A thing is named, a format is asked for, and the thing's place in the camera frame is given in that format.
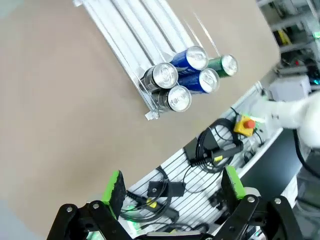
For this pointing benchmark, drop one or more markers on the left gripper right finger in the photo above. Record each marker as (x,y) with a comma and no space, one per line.
(232,185)

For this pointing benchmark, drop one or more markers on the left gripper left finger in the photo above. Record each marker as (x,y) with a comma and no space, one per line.
(115,190)

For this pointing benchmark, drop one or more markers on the black Pepsi can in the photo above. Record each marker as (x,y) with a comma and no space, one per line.
(179,98)
(165,75)

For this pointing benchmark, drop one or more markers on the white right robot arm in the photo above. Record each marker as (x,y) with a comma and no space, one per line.
(287,112)

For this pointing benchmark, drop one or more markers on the small black adapter box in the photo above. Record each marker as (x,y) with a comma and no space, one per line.
(176,188)
(156,190)

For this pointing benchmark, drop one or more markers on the black flat panel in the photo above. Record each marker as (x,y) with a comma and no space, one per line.
(275,162)

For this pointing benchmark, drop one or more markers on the black power adapter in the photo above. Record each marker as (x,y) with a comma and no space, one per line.
(195,148)

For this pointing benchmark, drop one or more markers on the yellow emergency stop button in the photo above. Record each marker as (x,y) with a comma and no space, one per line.
(241,127)

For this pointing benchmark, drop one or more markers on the blue Pocari Sweat can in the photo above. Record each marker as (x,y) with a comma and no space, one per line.
(208,80)
(197,57)

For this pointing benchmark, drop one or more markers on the grey equipment box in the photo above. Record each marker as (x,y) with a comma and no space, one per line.
(290,86)

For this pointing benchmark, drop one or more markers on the green Chilsung cider can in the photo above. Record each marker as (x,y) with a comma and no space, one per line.
(228,65)

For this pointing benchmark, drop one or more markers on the white sloped can rack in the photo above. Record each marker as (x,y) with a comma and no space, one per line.
(130,30)

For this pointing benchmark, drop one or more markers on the black handheld switch with label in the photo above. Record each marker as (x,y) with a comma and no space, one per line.
(225,152)

